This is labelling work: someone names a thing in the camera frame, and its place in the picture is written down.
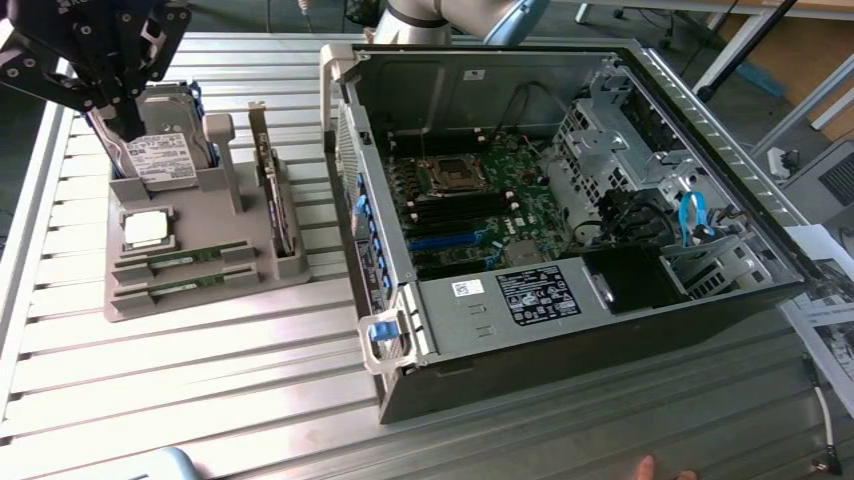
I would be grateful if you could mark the metal disk bay cage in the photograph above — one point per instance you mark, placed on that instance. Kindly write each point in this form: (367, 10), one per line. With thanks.
(594, 145)

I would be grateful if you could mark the black open PC case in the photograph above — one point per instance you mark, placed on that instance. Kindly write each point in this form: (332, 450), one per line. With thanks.
(534, 385)

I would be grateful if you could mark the green motherboard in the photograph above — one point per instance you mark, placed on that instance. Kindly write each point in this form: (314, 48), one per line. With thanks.
(516, 167)

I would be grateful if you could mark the blank white paper sheet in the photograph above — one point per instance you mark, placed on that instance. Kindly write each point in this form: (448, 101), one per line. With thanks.
(817, 242)

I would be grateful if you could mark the silver CPU chip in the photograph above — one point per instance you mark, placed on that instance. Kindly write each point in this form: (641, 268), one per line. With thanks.
(147, 229)

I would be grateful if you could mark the black tripod pole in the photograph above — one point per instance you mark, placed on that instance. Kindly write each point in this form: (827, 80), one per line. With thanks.
(747, 50)

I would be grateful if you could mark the black plastic shroud box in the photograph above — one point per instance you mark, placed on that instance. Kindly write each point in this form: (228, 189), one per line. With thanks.
(634, 280)

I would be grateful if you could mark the blue expansion slot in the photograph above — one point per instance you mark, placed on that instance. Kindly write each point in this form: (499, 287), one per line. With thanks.
(448, 240)

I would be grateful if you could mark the grey parts rack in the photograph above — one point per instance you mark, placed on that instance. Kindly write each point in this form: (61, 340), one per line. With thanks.
(200, 230)

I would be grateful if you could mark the printed paper sheet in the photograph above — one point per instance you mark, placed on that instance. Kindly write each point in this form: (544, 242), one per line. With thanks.
(827, 330)

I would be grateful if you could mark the grey power supply unit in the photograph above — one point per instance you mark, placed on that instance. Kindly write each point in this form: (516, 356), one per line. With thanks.
(460, 315)

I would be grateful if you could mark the green RAM stick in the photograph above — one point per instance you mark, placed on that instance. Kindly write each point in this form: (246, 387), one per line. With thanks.
(190, 256)
(190, 284)

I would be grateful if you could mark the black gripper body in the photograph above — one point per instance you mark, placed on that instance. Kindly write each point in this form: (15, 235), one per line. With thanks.
(87, 20)

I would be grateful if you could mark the white desk frame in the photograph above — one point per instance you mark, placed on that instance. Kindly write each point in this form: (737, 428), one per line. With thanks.
(727, 35)

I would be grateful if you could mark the graphics card with metal bracket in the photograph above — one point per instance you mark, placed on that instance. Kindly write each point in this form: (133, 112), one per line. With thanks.
(276, 200)

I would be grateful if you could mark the grey computer tower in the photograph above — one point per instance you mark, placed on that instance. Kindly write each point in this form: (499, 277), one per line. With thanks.
(823, 172)

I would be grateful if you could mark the silver hard disk drive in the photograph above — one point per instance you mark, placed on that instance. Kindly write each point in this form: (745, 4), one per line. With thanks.
(160, 155)

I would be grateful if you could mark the white power strip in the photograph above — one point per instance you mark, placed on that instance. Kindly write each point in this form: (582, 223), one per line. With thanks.
(782, 161)

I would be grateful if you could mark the CPU socket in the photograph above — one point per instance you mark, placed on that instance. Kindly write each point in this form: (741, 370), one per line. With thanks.
(450, 175)

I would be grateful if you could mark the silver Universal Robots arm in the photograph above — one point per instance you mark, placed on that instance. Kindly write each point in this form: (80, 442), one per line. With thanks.
(407, 15)

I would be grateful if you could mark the black RAM slot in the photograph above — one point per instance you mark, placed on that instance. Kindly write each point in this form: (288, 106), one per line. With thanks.
(462, 213)
(456, 198)
(460, 206)
(464, 221)

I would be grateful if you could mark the person's hand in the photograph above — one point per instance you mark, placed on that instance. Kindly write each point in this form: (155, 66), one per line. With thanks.
(646, 469)

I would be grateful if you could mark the light blue rounded object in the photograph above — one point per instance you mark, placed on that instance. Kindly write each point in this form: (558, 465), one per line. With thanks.
(160, 465)

